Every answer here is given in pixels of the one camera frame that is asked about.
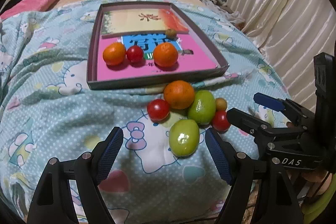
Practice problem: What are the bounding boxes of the mandarin orange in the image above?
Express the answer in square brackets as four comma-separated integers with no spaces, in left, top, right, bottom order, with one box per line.
[163,80,195,110]
[102,42,126,66]
[153,43,178,67]

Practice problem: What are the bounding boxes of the lime green cloth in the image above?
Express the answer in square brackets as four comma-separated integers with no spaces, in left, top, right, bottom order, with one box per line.
[301,187,336,218]

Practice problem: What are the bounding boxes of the red cherry tomato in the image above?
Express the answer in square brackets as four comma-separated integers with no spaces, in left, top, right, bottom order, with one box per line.
[211,110,231,132]
[147,99,170,121]
[126,46,144,64]

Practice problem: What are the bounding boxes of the pink book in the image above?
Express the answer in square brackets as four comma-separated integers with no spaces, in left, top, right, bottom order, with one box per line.
[97,34,222,81]

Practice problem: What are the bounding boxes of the shallow grey cardboard box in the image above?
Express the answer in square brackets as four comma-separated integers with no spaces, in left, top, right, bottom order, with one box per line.
[87,2,230,90]

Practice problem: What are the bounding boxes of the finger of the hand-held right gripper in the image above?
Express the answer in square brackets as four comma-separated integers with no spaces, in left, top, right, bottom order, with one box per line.
[226,108,276,139]
[253,93,315,125]

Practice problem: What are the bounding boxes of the blue cartoon printed blanket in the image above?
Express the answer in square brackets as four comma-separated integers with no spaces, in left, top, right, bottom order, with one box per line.
[0,0,289,224]

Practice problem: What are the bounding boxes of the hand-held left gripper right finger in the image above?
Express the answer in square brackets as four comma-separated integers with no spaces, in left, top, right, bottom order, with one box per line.
[205,127,302,224]

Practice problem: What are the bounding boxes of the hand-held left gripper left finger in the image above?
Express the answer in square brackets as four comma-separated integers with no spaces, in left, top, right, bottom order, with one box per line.
[26,126,124,224]

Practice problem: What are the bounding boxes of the green jujube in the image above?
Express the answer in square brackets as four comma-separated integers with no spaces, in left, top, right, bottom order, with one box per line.
[169,119,200,157]
[187,90,216,125]

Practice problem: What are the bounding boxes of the cream curtain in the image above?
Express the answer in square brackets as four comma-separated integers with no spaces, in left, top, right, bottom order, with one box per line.
[226,0,336,111]

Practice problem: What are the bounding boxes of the beige and orange book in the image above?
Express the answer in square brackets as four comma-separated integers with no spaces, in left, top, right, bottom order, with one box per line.
[101,8,190,39]

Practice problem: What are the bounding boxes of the person's right hand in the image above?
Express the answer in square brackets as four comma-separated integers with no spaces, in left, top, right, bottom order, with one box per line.
[286,169,334,197]

